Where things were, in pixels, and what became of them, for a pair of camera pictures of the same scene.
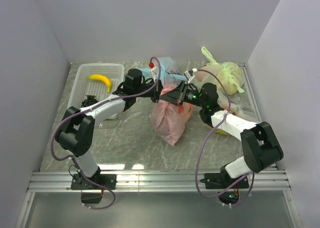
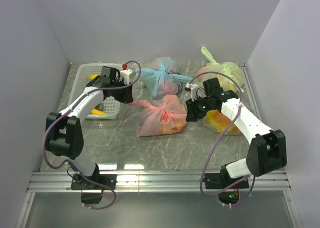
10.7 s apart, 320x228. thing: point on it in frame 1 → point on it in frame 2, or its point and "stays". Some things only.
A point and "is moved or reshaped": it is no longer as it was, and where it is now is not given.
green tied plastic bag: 230,73 stays
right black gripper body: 186,95 → 200,106
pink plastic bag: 170,119 is moved or reshaped
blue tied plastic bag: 170,74 stays
